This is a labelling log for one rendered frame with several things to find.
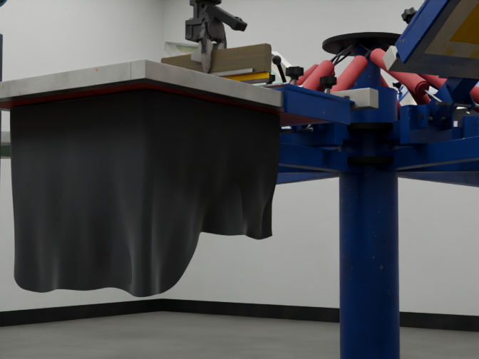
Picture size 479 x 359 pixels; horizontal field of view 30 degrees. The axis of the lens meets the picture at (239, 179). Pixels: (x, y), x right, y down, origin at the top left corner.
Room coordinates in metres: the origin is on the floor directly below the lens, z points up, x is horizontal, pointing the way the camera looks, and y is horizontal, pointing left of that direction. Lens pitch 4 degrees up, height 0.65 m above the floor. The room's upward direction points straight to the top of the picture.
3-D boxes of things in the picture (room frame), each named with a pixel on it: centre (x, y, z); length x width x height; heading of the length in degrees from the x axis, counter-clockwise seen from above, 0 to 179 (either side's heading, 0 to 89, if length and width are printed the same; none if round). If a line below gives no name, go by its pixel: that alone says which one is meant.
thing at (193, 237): (2.03, 0.05, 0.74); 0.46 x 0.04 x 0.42; 144
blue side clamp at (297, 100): (2.22, -0.18, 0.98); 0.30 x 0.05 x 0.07; 144
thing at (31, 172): (1.96, 0.36, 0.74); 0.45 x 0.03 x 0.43; 54
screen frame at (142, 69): (2.19, 0.18, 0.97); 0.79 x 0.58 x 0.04; 144
